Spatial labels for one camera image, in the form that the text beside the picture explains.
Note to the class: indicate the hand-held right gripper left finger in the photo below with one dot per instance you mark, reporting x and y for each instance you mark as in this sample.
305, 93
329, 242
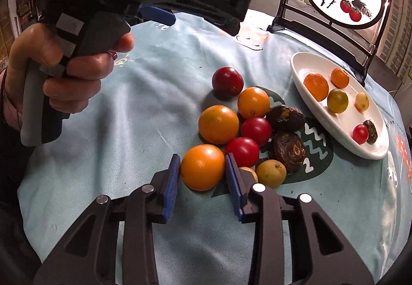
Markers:
171, 182

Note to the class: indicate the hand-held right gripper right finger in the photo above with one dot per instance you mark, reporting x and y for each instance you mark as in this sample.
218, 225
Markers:
233, 182

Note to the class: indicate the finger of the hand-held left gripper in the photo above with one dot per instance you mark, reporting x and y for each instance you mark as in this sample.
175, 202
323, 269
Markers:
225, 23
157, 15

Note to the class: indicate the large orange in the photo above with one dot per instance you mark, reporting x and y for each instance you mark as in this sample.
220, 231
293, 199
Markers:
219, 124
202, 167
253, 102

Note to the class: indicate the white oval plate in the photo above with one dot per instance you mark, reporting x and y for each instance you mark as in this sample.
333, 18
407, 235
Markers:
341, 130

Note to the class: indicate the person's left hand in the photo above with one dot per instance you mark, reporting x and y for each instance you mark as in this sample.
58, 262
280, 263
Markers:
87, 66

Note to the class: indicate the yellow longan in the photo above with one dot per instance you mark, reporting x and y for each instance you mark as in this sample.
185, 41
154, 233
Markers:
362, 101
249, 173
271, 173

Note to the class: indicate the light blue printed tablecloth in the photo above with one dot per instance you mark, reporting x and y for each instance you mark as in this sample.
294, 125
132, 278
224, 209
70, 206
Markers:
128, 143

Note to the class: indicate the dark red plum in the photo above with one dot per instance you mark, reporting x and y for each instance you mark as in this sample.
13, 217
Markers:
227, 83

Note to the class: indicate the dark brown water chestnut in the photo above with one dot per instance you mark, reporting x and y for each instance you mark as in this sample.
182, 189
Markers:
285, 117
289, 150

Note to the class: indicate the small orange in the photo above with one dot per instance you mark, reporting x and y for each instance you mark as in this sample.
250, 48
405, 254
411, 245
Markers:
316, 87
340, 77

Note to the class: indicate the green yellow tomato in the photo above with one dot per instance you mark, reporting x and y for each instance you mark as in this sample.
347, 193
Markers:
337, 100

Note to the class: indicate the small red cherry tomato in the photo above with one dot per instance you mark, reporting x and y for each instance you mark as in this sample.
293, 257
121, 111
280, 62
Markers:
360, 134

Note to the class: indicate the small dark water chestnut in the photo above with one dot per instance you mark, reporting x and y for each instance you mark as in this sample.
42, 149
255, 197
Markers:
371, 131

